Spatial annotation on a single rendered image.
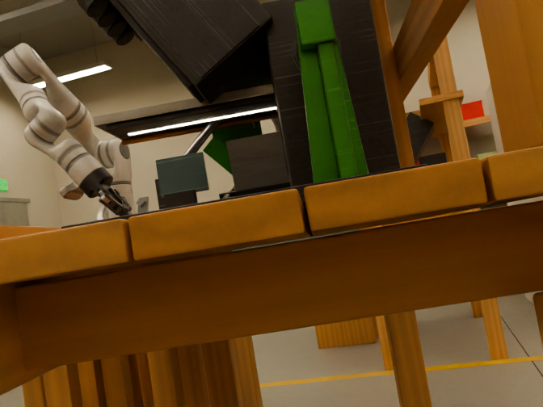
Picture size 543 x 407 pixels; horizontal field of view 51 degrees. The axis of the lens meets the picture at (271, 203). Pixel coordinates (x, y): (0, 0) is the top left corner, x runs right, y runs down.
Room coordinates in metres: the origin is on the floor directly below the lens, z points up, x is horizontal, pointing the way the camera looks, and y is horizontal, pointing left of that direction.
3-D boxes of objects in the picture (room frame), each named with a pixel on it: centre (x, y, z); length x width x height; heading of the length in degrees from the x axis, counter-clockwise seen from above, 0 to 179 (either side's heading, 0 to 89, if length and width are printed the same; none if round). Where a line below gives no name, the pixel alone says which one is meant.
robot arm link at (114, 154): (1.87, 0.49, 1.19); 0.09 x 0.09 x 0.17; 72
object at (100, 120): (1.11, 0.10, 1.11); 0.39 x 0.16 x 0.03; 86
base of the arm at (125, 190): (1.87, 0.49, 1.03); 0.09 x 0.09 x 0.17; 89
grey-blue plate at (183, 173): (1.11, 0.16, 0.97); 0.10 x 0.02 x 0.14; 86
